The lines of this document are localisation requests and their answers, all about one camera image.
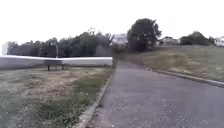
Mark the low white wall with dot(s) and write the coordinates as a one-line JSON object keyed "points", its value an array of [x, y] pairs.
{"points": [[83, 61]]}

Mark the dark bench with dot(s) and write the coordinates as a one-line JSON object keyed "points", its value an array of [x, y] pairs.
{"points": [[55, 63]]}

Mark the large dark tree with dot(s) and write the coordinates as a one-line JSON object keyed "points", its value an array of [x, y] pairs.
{"points": [[143, 33]]}

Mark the grass slope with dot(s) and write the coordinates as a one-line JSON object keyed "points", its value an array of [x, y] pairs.
{"points": [[186, 60]]}

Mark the dark bushes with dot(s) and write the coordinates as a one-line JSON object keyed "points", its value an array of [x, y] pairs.
{"points": [[196, 38]]}

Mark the pale building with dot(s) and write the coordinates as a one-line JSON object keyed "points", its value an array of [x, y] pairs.
{"points": [[120, 39]]}

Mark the grey kerb along slope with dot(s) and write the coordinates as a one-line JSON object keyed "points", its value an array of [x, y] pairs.
{"points": [[190, 77]]}

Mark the grey asphalt path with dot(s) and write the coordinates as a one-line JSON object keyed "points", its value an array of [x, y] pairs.
{"points": [[150, 100]]}

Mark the pale stone kerb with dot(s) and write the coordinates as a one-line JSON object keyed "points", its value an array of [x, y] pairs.
{"points": [[90, 111]]}

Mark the lamp post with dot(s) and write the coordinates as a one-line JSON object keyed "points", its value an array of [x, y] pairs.
{"points": [[56, 50]]}

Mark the row of trees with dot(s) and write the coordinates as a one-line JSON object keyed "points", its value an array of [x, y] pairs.
{"points": [[80, 45]]}

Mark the dry patchy grass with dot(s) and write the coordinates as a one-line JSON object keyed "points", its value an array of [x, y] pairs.
{"points": [[40, 90]]}

